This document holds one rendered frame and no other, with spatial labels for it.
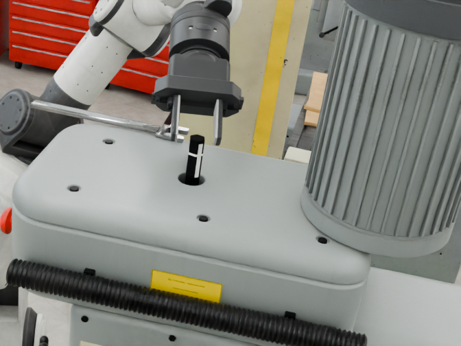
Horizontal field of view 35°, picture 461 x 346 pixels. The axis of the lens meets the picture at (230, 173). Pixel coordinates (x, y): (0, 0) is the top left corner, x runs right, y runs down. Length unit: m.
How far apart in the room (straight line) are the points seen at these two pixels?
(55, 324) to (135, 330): 2.65
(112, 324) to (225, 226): 0.22
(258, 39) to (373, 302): 1.78
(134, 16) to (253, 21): 1.40
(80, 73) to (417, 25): 0.76
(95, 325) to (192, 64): 0.38
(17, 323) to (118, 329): 0.95
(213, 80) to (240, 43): 1.72
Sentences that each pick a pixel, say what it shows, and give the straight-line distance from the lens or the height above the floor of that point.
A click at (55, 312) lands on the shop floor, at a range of 3.72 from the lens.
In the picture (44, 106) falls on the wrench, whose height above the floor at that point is 1.90.
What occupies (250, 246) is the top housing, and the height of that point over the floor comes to 1.88.
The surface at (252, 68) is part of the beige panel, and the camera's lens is 2.75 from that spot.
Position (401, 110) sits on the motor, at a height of 2.08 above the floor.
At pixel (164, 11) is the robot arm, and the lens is 1.21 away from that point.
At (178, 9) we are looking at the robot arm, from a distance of 1.09.
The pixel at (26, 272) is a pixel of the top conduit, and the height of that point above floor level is 1.80.
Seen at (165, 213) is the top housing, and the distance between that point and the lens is 0.91.
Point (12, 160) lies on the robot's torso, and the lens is 1.47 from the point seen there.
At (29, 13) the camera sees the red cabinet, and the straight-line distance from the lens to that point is 6.20.
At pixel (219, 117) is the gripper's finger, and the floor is 1.97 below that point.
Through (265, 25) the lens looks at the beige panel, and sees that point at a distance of 2.70.
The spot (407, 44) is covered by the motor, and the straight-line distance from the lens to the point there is 0.81.
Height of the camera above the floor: 2.37
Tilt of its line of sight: 28 degrees down
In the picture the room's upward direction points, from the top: 9 degrees clockwise
